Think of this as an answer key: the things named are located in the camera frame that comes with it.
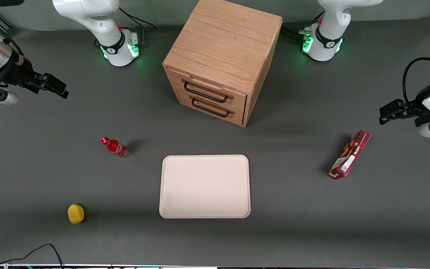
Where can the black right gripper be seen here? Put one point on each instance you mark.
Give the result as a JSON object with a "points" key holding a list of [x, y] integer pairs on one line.
{"points": [[24, 76]]}

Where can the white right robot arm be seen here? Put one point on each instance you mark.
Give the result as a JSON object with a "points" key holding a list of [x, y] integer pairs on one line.
{"points": [[103, 22]]}

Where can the red cola bottle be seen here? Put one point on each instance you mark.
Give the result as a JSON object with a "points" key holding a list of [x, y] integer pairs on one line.
{"points": [[116, 147]]}

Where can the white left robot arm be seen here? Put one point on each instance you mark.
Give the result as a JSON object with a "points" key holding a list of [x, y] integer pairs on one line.
{"points": [[327, 37]]}

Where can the yellow lemon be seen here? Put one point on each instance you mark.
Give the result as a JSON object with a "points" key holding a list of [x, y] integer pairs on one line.
{"points": [[75, 213]]}

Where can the beige plastic tray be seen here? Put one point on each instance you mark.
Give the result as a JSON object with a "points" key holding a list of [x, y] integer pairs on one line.
{"points": [[204, 186]]}

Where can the wooden drawer cabinet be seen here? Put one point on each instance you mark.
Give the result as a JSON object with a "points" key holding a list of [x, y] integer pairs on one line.
{"points": [[226, 41]]}

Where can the red cookie box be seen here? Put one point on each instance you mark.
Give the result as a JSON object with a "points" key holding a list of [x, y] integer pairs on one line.
{"points": [[350, 155]]}

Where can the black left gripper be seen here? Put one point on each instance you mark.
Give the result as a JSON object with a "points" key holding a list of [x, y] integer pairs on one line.
{"points": [[413, 108]]}

